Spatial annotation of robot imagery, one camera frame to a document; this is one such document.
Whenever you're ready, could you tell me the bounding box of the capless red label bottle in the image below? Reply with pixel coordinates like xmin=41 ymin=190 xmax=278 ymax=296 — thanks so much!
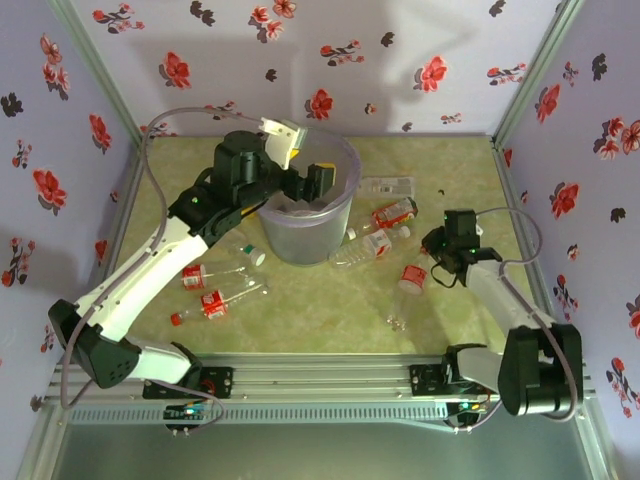
xmin=386 ymin=249 xmax=431 ymax=332

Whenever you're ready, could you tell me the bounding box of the red label white cap bottle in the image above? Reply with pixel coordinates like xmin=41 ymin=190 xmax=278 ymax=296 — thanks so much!
xmin=345 ymin=196 xmax=420 ymax=240

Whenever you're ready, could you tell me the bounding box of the red white label clear bottle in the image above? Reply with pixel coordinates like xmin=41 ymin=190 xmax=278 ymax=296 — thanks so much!
xmin=328 ymin=225 xmax=412 ymax=271

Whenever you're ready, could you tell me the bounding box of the clear plastic bottle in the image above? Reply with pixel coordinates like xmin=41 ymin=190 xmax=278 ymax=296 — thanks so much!
xmin=358 ymin=174 xmax=418 ymax=200

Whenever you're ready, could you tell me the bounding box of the wide white cap clear bottle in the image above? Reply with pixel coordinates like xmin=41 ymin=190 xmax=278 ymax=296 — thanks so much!
xmin=219 ymin=230 xmax=268 ymax=269

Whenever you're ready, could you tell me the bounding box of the red cap cola bottle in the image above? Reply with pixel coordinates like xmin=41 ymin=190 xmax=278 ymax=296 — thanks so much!
xmin=180 ymin=263 xmax=261 ymax=292
xmin=169 ymin=281 xmax=270 ymax=328

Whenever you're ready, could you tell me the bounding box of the translucent plastic bin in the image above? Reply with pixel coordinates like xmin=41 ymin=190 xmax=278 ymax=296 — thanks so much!
xmin=257 ymin=127 xmax=362 ymax=266

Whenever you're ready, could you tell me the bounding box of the small circuit board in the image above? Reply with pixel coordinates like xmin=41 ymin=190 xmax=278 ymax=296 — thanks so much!
xmin=447 ymin=399 xmax=489 ymax=416
xmin=164 ymin=403 xmax=211 ymax=422

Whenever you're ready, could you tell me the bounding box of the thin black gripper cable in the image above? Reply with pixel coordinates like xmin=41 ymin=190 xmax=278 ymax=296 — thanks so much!
xmin=430 ymin=259 xmax=469 ymax=290

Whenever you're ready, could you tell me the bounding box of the aluminium side rail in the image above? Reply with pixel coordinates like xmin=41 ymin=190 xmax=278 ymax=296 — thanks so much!
xmin=54 ymin=139 xmax=151 ymax=369
xmin=491 ymin=134 xmax=569 ymax=359

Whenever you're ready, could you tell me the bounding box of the grey left arm cable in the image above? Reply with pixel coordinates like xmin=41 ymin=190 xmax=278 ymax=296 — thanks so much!
xmin=58 ymin=107 xmax=266 ymax=412

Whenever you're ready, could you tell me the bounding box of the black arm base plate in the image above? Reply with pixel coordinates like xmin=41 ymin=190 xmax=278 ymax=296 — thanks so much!
xmin=142 ymin=366 xmax=235 ymax=401
xmin=408 ymin=363 xmax=501 ymax=399

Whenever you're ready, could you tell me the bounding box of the aluminium frame post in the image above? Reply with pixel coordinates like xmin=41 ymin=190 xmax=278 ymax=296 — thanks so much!
xmin=491 ymin=0 xmax=587 ymax=149
xmin=49 ymin=0 xmax=149 ymax=149

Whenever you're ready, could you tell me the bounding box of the aluminium mounting rail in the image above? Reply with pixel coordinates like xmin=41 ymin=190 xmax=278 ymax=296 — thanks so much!
xmin=47 ymin=352 xmax=597 ymax=409

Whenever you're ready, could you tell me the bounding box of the slotted grey cable duct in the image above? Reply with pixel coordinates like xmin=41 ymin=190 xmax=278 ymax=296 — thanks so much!
xmin=67 ymin=407 xmax=451 ymax=426

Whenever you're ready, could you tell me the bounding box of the aluminium frame leg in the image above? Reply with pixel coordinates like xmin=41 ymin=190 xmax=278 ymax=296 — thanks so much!
xmin=14 ymin=404 xmax=69 ymax=480
xmin=574 ymin=394 xmax=626 ymax=480

